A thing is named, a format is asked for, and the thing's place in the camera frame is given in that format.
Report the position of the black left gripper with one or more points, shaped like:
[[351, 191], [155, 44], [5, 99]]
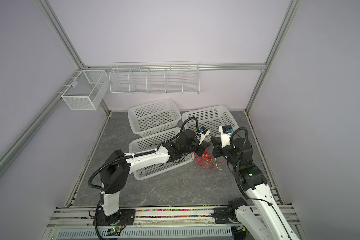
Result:
[[204, 144]]

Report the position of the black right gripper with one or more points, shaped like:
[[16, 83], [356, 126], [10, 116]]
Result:
[[219, 149]]

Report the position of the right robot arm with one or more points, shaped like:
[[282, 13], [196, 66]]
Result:
[[257, 209]]

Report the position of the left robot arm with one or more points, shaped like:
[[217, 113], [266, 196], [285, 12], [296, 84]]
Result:
[[112, 176]]

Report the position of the white basket back right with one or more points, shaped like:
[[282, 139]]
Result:
[[211, 118]]

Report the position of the white basket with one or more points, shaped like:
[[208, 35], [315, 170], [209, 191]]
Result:
[[211, 118], [150, 142], [154, 117]]

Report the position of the white basket front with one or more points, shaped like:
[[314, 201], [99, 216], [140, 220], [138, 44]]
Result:
[[150, 142]]

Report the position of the white basket back left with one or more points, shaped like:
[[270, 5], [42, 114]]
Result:
[[154, 117]]

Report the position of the green circuit board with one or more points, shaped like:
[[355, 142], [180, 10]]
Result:
[[113, 232]]

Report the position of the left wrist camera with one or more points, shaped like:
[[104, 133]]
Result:
[[203, 133]]

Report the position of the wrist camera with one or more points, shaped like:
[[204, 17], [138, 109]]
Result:
[[226, 132], [203, 133]]

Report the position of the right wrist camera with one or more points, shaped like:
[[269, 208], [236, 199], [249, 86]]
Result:
[[226, 132]]

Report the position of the wire mesh wall shelf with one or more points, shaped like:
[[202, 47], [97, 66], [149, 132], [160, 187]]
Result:
[[155, 78]]

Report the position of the white mesh wall box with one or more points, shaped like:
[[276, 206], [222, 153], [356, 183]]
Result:
[[87, 90]]

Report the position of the white vented cable duct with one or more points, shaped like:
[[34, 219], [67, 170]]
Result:
[[148, 233]]

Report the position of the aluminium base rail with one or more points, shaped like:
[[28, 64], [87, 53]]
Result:
[[154, 217]]

